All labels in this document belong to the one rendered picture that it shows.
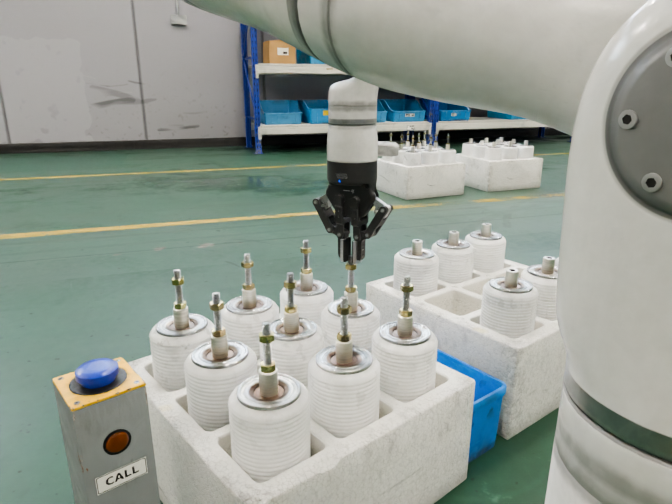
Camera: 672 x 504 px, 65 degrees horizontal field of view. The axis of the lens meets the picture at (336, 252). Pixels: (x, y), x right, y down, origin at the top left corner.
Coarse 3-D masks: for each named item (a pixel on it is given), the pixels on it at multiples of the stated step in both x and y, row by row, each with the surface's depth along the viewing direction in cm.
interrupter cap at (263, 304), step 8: (240, 296) 89; (256, 296) 89; (264, 296) 89; (232, 304) 86; (240, 304) 87; (256, 304) 87; (264, 304) 86; (272, 304) 86; (232, 312) 83; (240, 312) 83; (248, 312) 83; (256, 312) 83
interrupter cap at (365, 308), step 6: (336, 300) 87; (360, 300) 88; (330, 306) 85; (336, 306) 85; (360, 306) 86; (366, 306) 85; (372, 306) 85; (330, 312) 83; (336, 312) 83; (354, 312) 84; (360, 312) 83; (366, 312) 83; (372, 312) 84; (348, 318) 82; (354, 318) 82
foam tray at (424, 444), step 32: (448, 384) 77; (160, 416) 71; (384, 416) 69; (416, 416) 70; (448, 416) 75; (160, 448) 74; (192, 448) 64; (224, 448) 66; (320, 448) 65; (352, 448) 63; (384, 448) 67; (416, 448) 71; (448, 448) 77; (160, 480) 77; (192, 480) 66; (224, 480) 58; (288, 480) 58; (320, 480) 60; (352, 480) 64; (384, 480) 68; (416, 480) 73; (448, 480) 79
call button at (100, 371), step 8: (96, 360) 53; (104, 360) 53; (112, 360) 53; (80, 368) 52; (88, 368) 52; (96, 368) 52; (104, 368) 52; (112, 368) 52; (80, 376) 50; (88, 376) 50; (96, 376) 50; (104, 376) 51; (112, 376) 52; (88, 384) 50; (96, 384) 51; (104, 384) 51
